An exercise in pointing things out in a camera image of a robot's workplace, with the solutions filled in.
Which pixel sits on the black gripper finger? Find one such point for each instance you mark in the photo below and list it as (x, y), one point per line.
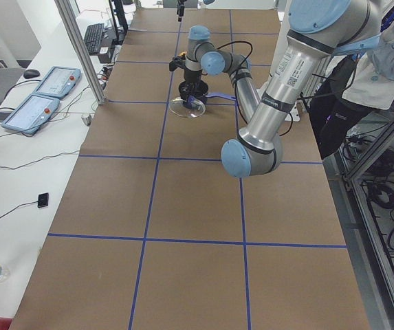
(180, 10)
(187, 96)

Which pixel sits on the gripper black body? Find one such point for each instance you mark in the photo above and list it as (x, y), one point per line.
(192, 75)

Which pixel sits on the glass pot lid purple knob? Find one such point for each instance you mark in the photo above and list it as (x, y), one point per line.
(176, 107)

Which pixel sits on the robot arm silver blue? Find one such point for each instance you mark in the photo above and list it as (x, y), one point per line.
(317, 29)

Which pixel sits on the black computer keyboard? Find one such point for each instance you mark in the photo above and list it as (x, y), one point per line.
(93, 38)

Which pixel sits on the upper teach pendant tablet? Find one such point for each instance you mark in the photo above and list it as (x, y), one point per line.
(58, 82)

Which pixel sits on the teach pendant tablet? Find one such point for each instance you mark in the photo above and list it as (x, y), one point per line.
(31, 114)
(58, 82)

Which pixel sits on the person in white shirt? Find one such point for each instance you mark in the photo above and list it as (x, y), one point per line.
(354, 88)

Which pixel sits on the black computer mouse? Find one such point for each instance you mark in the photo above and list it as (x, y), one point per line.
(31, 73)

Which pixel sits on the lower teach pendant tablet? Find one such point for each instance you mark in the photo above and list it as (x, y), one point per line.
(31, 114)

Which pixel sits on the small black square device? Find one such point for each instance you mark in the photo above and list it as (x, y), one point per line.
(43, 200)

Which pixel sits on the dark blue saucepan purple handle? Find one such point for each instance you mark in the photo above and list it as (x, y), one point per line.
(201, 93)

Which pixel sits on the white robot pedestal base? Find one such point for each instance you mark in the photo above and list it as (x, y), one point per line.
(295, 112)

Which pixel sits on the aluminium frame post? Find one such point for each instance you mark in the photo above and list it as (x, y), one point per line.
(69, 21)

